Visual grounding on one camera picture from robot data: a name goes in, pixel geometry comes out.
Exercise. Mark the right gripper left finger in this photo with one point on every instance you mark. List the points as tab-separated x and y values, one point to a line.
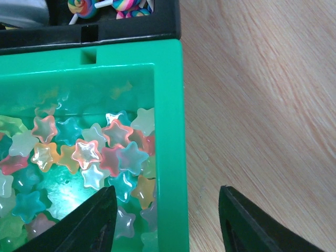
90	227

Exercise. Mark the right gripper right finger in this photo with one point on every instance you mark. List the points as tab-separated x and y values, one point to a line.
246	227

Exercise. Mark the green bin of gummies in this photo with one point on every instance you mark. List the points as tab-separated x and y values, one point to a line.
76	120

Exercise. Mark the black bin of lollipops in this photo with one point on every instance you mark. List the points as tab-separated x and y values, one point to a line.
104	28

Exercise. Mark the metal candy scoop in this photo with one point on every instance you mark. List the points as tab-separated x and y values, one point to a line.
24	14

